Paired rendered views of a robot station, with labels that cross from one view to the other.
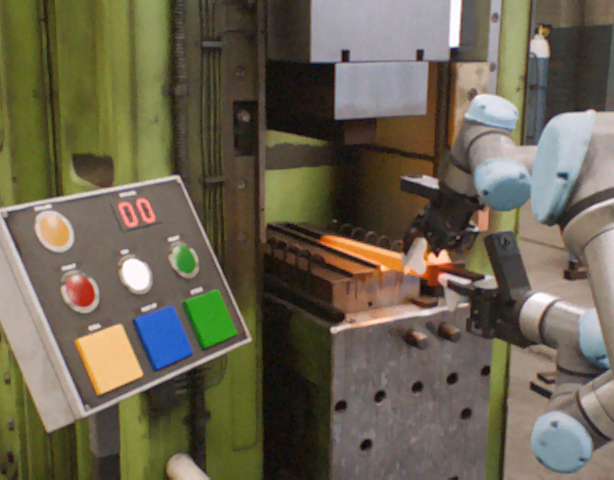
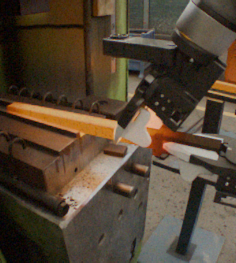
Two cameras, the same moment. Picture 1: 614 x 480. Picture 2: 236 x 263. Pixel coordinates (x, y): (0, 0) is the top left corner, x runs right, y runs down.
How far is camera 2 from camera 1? 1.22 m
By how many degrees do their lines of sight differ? 32
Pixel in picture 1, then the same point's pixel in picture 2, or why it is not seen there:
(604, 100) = not seen: hidden behind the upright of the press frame
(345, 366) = (77, 242)
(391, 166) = (44, 37)
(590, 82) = not seen: hidden behind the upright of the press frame
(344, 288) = (54, 169)
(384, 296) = (85, 157)
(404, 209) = (59, 66)
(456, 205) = (201, 69)
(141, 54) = not seen: outside the picture
